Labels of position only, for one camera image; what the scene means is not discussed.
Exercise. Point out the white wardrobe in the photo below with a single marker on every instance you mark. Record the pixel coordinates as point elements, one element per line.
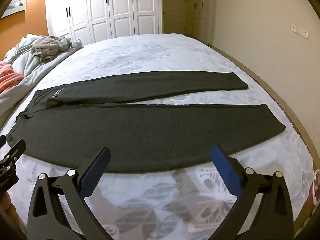
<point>105,7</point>

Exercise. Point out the grey crumpled clothes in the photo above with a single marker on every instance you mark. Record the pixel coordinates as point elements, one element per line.
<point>50,46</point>

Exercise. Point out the light blue duvet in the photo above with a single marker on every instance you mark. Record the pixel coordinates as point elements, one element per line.
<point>26,62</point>

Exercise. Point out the bed with butterfly sheet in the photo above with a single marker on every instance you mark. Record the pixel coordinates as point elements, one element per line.
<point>150,55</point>

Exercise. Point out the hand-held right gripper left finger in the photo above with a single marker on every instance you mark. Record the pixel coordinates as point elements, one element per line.
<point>97,172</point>

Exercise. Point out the person's left hand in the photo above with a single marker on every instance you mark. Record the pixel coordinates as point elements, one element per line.
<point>8,210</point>

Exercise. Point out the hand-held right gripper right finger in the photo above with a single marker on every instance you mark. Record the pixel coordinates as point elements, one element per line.
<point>225,172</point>

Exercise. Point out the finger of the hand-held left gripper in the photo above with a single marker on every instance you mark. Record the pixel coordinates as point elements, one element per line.
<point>2,141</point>
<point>16,150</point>

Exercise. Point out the wooden door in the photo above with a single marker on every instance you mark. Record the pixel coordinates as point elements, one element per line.
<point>180,7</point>

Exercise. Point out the wide white wall socket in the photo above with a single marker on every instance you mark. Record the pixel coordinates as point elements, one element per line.
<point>302,32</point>

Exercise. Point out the dark grey pants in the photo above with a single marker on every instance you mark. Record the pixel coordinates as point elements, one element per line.
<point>150,135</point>

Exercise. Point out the framed wall picture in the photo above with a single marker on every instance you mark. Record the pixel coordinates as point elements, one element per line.
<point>15,5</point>

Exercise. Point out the pink blanket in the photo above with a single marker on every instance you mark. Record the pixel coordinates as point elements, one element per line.
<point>8,77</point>

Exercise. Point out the round pink object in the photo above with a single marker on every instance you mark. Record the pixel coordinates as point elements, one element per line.
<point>315,187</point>

